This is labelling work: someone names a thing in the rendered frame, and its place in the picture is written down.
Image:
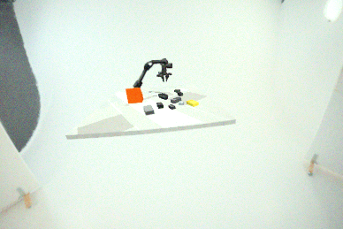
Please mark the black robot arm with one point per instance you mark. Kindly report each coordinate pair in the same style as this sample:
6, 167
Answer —
163, 62

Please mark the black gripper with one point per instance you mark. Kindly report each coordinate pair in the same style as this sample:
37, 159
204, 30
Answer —
164, 72

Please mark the yellow flat box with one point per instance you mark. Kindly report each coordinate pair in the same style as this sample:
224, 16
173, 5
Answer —
192, 103

